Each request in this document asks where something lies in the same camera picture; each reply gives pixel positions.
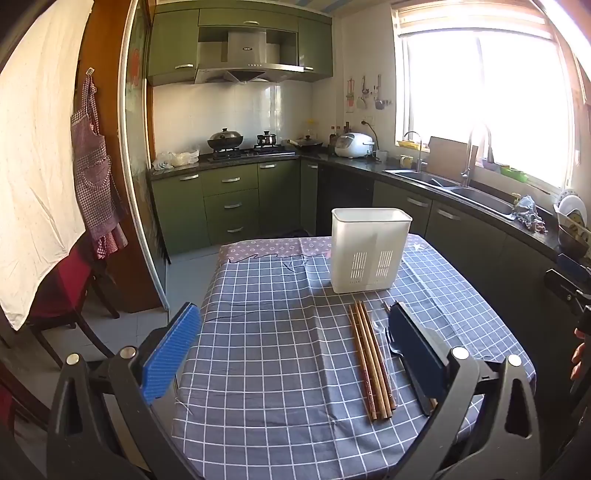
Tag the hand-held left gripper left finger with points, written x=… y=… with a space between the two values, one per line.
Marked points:
x=171 y=355

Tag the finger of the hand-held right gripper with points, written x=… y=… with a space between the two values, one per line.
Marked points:
x=561 y=284
x=575 y=265

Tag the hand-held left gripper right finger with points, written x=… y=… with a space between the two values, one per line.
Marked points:
x=415 y=357

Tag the black plastic spoon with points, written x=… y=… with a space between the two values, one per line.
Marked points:
x=396 y=344

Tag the plain wooden chopstick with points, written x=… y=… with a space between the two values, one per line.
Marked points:
x=377 y=360
x=390 y=397
x=370 y=360

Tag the red patterned wooden chopstick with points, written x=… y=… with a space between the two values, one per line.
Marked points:
x=360 y=360

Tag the white plastic utensil holder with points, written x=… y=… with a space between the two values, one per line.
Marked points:
x=369 y=251

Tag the person's right hand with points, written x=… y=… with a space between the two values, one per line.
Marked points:
x=579 y=362

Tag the dish rack with plates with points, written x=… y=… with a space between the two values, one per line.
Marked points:
x=572 y=221

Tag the crumpled dish rag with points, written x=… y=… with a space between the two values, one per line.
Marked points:
x=528 y=212

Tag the grey checked tablecloth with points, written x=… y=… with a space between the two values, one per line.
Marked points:
x=277 y=350

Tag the green cabinets under sink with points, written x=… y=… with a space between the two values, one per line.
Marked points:
x=461 y=235

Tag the red wooden chair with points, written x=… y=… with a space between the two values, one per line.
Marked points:
x=64 y=286

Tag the steel kitchen sink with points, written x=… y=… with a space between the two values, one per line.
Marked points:
x=461 y=191

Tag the purple patterned cloth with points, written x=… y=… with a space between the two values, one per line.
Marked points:
x=268 y=249

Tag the steel kitchen faucet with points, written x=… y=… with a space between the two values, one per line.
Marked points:
x=468 y=157

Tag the green lower cabinets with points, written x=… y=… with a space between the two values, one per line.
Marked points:
x=231 y=203

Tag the wooden cutting board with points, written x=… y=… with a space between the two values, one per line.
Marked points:
x=450 y=154

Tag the black built-in appliance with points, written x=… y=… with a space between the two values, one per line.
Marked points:
x=346 y=198

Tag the kitchen window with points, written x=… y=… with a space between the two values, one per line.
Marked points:
x=485 y=92

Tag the white plastic bags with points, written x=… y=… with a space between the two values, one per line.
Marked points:
x=178 y=159

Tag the white cup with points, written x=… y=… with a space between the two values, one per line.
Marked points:
x=381 y=156

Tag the red checked apron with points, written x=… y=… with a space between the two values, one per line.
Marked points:
x=92 y=161

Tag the black gas stove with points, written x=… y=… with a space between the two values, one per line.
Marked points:
x=249 y=152

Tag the glass sliding door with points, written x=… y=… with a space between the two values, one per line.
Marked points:
x=138 y=138

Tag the white rice cooker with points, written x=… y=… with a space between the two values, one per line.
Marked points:
x=352 y=145

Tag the black wok with lid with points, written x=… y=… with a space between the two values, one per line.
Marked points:
x=225 y=140

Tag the small black pot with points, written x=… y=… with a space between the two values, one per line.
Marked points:
x=266 y=139

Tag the dark sauce bottles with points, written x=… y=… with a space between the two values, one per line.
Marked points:
x=333 y=136

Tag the black frying pan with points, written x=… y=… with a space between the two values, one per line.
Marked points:
x=307 y=144

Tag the hanging kitchen tools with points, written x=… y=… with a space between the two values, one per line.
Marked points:
x=364 y=92

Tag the green upper cabinets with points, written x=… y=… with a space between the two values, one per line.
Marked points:
x=171 y=46

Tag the steel range hood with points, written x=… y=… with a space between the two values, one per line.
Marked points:
x=249 y=50

